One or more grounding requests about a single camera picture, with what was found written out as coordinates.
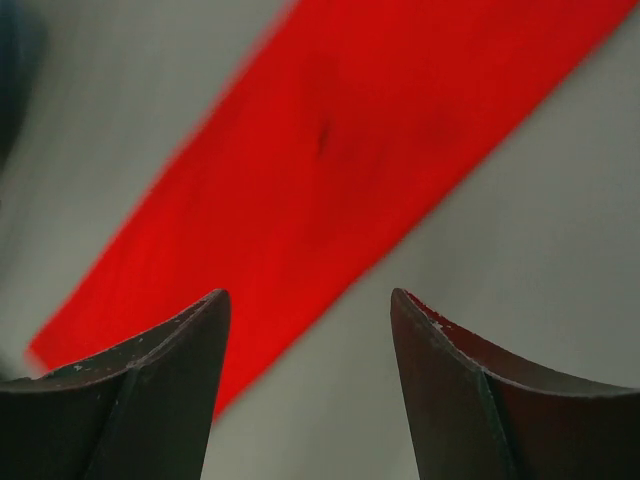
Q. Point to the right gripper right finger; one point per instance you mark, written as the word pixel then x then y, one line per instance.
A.
pixel 478 411

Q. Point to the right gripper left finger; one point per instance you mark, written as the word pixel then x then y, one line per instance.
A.
pixel 141 409

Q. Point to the red t shirt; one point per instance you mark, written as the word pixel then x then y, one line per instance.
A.
pixel 349 126

